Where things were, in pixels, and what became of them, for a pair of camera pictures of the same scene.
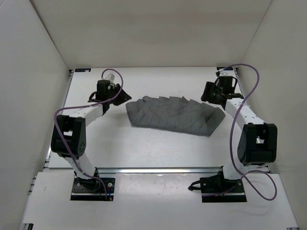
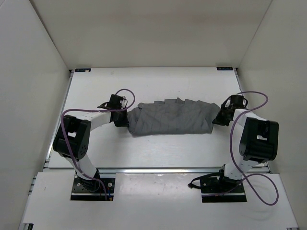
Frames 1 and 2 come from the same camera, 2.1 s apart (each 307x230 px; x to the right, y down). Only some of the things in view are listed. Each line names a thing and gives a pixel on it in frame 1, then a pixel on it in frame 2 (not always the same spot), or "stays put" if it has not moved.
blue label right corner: [225, 68] stays put
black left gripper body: [115, 90] → [122, 119]
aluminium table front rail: [143, 170] stays put
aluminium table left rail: [68, 84] stays put
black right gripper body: [219, 91] → [221, 118]
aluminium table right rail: [239, 83] stays put
